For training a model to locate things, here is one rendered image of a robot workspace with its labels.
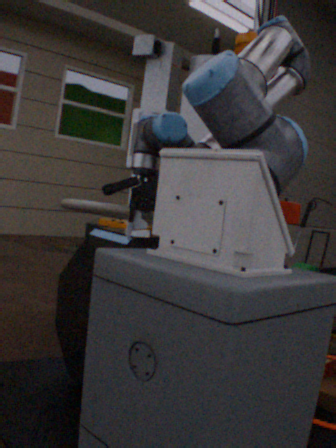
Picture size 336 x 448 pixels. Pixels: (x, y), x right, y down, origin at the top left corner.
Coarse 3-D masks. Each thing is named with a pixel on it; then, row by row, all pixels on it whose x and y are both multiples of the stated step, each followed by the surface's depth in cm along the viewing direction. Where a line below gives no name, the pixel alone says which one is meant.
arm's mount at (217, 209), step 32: (192, 160) 90; (224, 160) 84; (256, 160) 79; (160, 192) 96; (192, 192) 90; (224, 192) 84; (256, 192) 80; (160, 224) 96; (192, 224) 89; (224, 224) 84; (256, 224) 81; (160, 256) 94; (192, 256) 89; (224, 256) 83; (256, 256) 82; (288, 256) 92
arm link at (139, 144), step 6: (150, 114) 131; (144, 120) 132; (138, 126) 134; (138, 132) 133; (138, 138) 132; (138, 144) 132; (144, 144) 131; (138, 150) 132; (144, 150) 131; (150, 150) 131; (156, 150) 132
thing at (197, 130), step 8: (184, 96) 208; (184, 104) 208; (184, 112) 208; (192, 112) 207; (192, 120) 207; (200, 120) 205; (192, 128) 207; (200, 128) 205; (192, 136) 207; (200, 136) 205
